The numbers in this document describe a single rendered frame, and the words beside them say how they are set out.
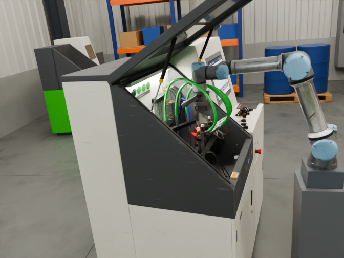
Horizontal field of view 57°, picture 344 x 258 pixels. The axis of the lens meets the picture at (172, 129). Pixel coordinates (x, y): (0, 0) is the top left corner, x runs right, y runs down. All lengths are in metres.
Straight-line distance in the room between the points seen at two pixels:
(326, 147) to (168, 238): 0.93
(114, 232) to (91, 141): 0.57
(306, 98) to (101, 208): 1.24
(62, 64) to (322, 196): 4.41
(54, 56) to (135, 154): 3.98
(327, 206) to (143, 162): 1.01
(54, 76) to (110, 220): 3.86
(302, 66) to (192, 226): 0.93
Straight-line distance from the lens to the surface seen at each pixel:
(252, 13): 8.19
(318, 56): 6.52
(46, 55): 5.48
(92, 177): 1.83
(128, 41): 7.38
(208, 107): 1.73
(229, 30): 6.99
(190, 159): 1.51
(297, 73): 1.57
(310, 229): 1.99
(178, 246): 1.82
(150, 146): 1.56
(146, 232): 1.85
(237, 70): 1.77
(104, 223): 1.97
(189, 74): 2.13
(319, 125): 1.66
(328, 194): 1.89
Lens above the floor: 1.72
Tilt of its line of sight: 19 degrees down
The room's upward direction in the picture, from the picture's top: 5 degrees counter-clockwise
